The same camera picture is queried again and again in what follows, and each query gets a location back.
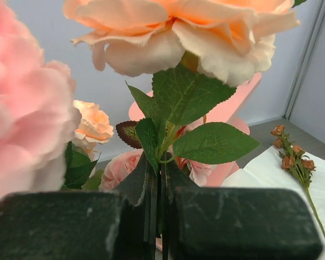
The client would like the pink three-tier wooden shelf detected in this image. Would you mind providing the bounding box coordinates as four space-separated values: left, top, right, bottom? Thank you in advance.
129 67 259 187

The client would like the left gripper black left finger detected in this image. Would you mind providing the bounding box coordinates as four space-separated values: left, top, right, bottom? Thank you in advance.
0 151 159 260

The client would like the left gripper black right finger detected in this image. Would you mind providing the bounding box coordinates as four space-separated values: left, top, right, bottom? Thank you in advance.
161 151 324 260

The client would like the small peach carnation stem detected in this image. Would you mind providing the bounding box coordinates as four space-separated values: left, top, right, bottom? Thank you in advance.
63 1 299 243

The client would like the small orange bud sprig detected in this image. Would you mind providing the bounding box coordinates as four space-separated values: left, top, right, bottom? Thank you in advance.
271 125 325 239

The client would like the white wrapping paper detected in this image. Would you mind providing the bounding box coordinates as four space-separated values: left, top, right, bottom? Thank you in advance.
222 146 325 231

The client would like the pink double rose stem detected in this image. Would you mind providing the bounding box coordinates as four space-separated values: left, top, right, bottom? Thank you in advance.
99 149 217 191

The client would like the big pink peony stem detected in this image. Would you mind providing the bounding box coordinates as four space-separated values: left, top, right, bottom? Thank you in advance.
0 1 81 200

